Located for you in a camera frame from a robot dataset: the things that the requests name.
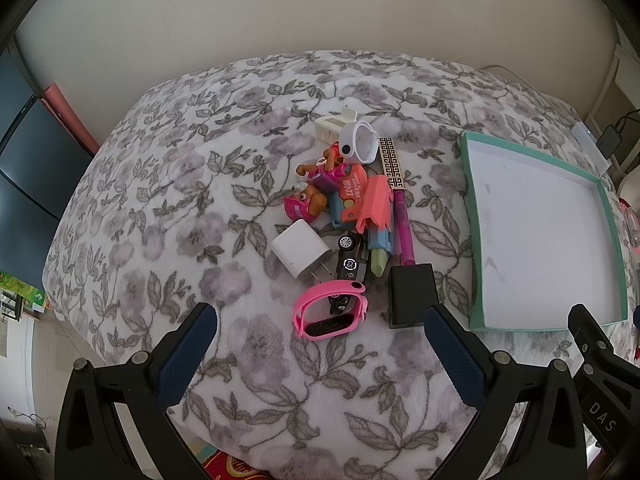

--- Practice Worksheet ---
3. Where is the purple lighter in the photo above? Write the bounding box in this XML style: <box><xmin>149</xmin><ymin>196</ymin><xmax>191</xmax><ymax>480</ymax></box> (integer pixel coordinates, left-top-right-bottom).
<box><xmin>394</xmin><ymin>190</ymin><xmax>416</xmax><ymax>266</ymax></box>

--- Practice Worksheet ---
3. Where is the cream hair claw clip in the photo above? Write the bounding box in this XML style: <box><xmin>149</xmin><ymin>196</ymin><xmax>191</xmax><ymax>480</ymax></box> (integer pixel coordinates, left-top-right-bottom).
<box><xmin>314</xmin><ymin>106</ymin><xmax>358</xmax><ymax>145</ymax></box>

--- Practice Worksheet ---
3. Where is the teal white shallow box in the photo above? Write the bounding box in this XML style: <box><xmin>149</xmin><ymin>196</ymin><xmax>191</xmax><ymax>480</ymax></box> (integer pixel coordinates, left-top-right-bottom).
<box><xmin>460</xmin><ymin>132</ymin><xmax>629</xmax><ymax>332</ymax></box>

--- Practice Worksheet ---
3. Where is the black toy car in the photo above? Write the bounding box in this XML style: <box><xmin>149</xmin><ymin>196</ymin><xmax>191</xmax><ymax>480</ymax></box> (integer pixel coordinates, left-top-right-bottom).
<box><xmin>336</xmin><ymin>232</ymin><xmax>369</xmax><ymax>282</ymax></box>

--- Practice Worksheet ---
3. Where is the coral blue carrot knife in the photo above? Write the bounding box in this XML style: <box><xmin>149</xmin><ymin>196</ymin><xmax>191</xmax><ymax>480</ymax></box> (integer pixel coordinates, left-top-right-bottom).
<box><xmin>356</xmin><ymin>174</ymin><xmax>393</xmax><ymax>278</ymax></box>

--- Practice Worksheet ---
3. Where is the white wall charger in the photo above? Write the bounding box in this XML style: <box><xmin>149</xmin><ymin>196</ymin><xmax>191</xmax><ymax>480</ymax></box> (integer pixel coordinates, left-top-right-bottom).
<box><xmin>270</xmin><ymin>219</ymin><xmax>335</xmax><ymax>280</ymax></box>

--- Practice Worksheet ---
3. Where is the black power adapter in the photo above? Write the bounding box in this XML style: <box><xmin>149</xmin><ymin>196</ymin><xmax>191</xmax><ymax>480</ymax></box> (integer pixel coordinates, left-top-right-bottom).
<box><xmin>597</xmin><ymin>125</ymin><xmax>622</xmax><ymax>159</ymax></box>

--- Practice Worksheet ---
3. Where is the brown pink puppy toy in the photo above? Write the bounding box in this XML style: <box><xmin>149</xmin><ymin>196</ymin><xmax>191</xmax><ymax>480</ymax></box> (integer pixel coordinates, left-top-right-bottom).
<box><xmin>282</xmin><ymin>142</ymin><xmax>348</xmax><ymax>222</ymax></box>

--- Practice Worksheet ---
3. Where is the pink smart watch band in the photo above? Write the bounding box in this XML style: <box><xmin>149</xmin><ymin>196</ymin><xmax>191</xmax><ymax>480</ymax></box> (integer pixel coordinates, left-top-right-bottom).
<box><xmin>292</xmin><ymin>280</ymin><xmax>369</xmax><ymax>341</ymax></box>

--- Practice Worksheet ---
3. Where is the gold patterned lighter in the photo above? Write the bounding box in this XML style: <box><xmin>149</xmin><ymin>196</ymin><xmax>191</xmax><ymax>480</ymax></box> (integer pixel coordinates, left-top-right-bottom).
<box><xmin>378</xmin><ymin>138</ymin><xmax>405</xmax><ymax>191</ymax></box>

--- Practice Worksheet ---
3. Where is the dark cabinet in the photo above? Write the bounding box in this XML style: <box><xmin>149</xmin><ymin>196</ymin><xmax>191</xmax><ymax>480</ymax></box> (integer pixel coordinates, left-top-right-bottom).
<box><xmin>0</xmin><ymin>49</ymin><xmax>91</xmax><ymax>288</ymax></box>

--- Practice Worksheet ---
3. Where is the orange blue carrot knife toy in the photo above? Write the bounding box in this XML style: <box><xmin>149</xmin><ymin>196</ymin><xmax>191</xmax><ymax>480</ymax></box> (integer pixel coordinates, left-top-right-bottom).
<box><xmin>329</xmin><ymin>164</ymin><xmax>369</xmax><ymax>230</ymax></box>

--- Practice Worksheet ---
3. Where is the black wall charger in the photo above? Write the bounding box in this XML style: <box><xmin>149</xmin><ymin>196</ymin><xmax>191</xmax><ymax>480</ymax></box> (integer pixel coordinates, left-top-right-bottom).
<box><xmin>388</xmin><ymin>263</ymin><xmax>439</xmax><ymax>328</ymax></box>

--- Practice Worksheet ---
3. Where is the white power strip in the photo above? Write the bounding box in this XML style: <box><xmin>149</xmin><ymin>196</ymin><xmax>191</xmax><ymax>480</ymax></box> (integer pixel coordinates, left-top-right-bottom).
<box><xmin>570</xmin><ymin>122</ymin><xmax>611</xmax><ymax>176</ymax></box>

